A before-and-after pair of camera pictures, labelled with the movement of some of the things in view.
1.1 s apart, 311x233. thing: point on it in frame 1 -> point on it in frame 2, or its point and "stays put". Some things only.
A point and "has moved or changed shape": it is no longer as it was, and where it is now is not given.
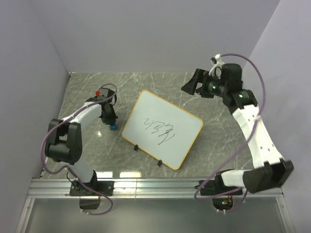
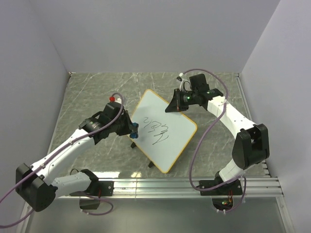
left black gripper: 112,119 -> 128,129
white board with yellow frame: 163,129 has moved or changed shape
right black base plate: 215,187 stays put
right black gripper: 199,76 -> 176,105
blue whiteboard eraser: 113,126 has moved or changed shape
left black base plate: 107,188 stays put
